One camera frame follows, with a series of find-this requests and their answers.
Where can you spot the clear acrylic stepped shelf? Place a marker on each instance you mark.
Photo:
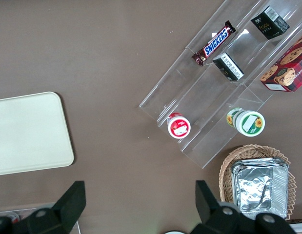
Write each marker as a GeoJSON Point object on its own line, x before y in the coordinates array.
{"type": "Point", "coordinates": [204, 97]}

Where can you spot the cream plastic serving tray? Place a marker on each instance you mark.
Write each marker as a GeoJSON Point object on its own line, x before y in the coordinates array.
{"type": "Point", "coordinates": [28, 134]}

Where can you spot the red tartan cookie box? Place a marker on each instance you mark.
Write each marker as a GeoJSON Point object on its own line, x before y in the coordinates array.
{"type": "Point", "coordinates": [287, 70]}

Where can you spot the green lid white jar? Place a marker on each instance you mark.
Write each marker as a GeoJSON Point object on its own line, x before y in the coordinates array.
{"type": "Point", "coordinates": [249, 123]}

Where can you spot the stacked aluminium foil trays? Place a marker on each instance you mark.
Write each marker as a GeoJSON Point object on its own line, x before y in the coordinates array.
{"type": "Point", "coordinates": [255, 187]}

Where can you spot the red lid white jar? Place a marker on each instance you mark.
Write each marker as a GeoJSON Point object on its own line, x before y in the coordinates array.
{"type": "Point", "coordinates": [179, 126]}

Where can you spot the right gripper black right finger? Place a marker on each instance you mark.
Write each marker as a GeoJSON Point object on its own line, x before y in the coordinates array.
{"type": "Point", "coordinates": [209, 209]}

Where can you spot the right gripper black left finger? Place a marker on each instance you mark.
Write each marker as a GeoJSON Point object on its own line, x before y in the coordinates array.
{"type": "Point", "coordinates": [65, 207]}

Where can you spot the small black carton box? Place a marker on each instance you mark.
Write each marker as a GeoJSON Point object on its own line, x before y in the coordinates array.
{"type": "Point", "coordinates": [228, 67]}
{"type": "Point", "coordinates": [269, 23]}

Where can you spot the Snickers chocolate bar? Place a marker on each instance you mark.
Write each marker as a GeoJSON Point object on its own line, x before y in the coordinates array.
{"type": "Point", "coordinates": [214, 44]}

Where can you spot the light wicker basket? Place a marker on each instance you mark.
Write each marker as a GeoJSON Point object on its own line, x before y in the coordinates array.
{"type": "Point", "coordinates": [226, 175]}

